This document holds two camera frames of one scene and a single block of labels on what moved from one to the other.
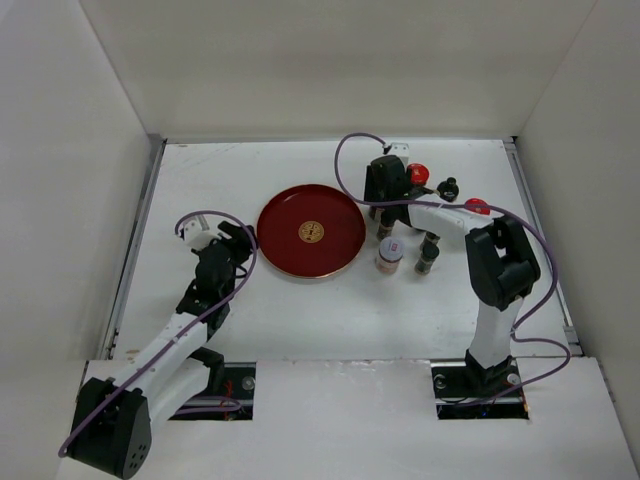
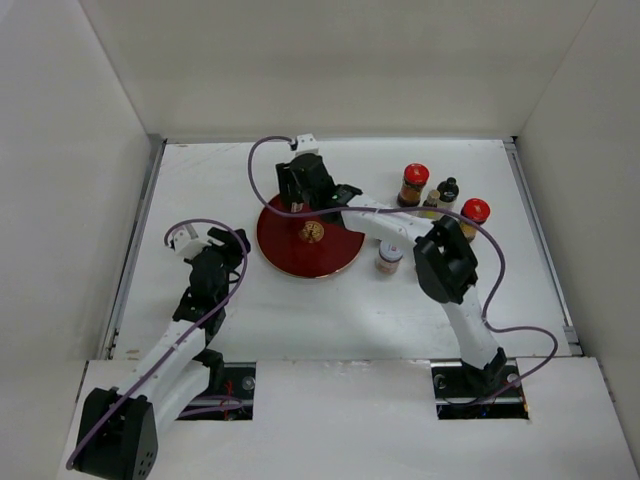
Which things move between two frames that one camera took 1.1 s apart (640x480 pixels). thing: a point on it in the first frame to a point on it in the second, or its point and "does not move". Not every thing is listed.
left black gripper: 241,241 does not move
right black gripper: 372,189 to 286,177
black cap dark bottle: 448,190 does not move
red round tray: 311,231 does not move
